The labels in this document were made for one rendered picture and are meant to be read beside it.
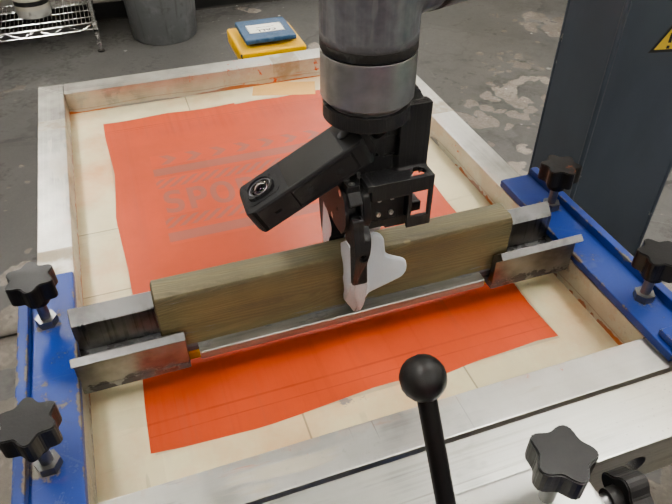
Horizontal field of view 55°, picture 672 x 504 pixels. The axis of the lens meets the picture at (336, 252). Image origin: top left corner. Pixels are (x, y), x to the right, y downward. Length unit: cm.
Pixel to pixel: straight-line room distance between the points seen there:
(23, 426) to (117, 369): 12
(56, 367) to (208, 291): 15
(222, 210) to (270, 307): 26
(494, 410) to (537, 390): 5
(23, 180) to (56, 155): 193
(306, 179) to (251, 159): 42
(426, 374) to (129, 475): 31
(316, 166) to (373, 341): 22
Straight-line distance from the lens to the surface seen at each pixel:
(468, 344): 67
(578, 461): 40
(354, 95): 49
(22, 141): 316
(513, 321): 70
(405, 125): 53
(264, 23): 135
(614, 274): 72
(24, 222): 263
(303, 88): 112
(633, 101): 109
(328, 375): 63
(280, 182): 53
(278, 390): 62
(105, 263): 79
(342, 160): 52
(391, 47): 47
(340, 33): 47
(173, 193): 88
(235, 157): 94
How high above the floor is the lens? 145
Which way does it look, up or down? 40 degrees down
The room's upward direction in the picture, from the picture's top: straight up
